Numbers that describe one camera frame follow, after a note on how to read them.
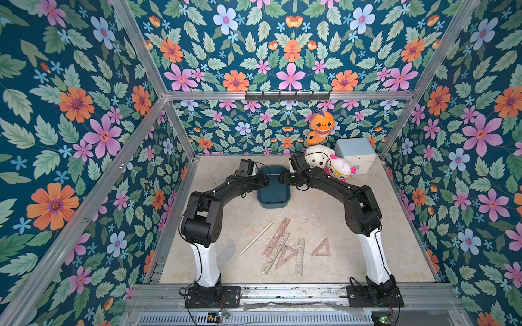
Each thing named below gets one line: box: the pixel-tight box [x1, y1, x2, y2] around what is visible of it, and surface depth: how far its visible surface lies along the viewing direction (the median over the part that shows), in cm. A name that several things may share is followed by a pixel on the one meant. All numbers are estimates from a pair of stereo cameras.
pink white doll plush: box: [316, 146, 360, 183], surface depth 97 cm
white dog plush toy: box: [303, 143, 336, 170], surface depth 97 cm
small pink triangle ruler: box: [310, 236, 332, 257], surface depth 87 cm
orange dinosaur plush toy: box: [307, 111, 336, 147], surface depth 100 cm
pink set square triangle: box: [273, 244, 302, 272], surface depth 86 cm
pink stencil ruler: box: [261, 216, 291, 259], surface depth 90 cm
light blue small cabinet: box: [334, 137, 378, 176], surface depth 106 cm
